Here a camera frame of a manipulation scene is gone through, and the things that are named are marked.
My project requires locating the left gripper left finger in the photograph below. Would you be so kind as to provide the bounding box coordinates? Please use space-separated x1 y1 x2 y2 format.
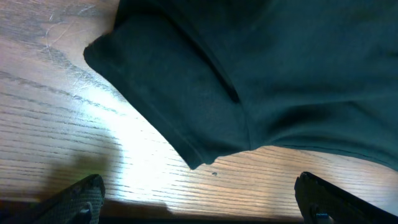
1 174 105 224

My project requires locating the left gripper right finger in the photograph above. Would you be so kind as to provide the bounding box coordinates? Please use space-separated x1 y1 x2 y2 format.
294 172 397 224

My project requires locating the black t-shirt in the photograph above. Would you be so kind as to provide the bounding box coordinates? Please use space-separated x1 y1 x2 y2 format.
84 0 397 169

